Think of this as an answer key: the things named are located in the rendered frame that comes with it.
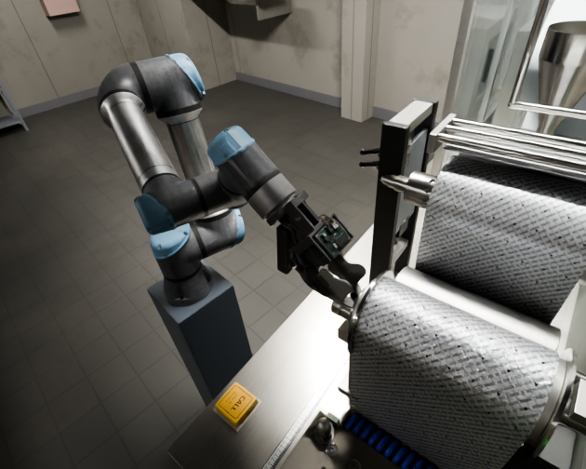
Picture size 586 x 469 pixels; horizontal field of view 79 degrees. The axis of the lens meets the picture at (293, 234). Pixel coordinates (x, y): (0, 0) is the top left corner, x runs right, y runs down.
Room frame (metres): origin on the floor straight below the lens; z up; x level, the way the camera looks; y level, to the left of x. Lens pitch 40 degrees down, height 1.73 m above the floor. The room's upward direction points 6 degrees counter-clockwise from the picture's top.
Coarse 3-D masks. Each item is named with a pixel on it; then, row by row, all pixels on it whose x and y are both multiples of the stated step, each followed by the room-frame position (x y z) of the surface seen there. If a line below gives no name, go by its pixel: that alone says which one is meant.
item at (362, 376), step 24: (360, 360) 0.30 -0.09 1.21; (360, 384) 0.30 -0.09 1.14; (384, 384) 0.27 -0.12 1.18; (408, 384) 0.25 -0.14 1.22; (360, 408) 0.30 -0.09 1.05; (384, 408) 0.27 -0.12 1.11; (408, 408) 0.24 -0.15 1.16; (432, 408) 0.22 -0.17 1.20; (408, 432) 0.24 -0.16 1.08; (432, 432) 0.22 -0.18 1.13; (456, 432) 0.20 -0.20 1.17; (480, 432) 0.18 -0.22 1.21; (432, 456) 0.21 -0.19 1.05; (456, 456) 0.19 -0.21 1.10; (480, 456) 0.17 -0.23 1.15; (504, 456) 0.16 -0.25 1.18
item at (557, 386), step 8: (352, 320) 0.33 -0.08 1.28; (560, 360) 0.22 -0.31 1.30; (560, 368) 0.21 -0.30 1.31; (560, 376) 0.20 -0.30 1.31; (560, 384) 0.19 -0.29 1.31; (552, 392) 0.18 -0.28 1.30; (560, 392) 0.18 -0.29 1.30; (552, 400) 0.18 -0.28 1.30; (544, 408) 0.17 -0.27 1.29; (552, 408) 0.17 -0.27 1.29; (544, 416) 0.16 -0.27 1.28; (536, 424) 0.16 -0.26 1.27; (544, 424) 0.16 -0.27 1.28; (536, 432) 0.16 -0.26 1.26; (528, 440) 0.16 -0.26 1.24; (536, 440) 0.15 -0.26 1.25
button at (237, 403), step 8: (232, 392) 0.42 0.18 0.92; (240, 392) 0.42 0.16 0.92; (248, 392) 0.41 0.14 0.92; (224, 400) 0.40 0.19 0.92; (232, 400) 0.40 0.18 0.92; (240, 400) 0.40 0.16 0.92; (248, 400) 0.39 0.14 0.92; (256, 400) 0.40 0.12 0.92; (216, 408) 0.39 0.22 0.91; (224, 408) 0.38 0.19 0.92; (232, 408) 0.38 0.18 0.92; (240, 408) 0.38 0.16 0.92; (248, 408) 0.38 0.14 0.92; (224, 416) 0.37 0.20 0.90; (232, 416) 0.36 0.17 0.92; (240, 416) 0.36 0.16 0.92
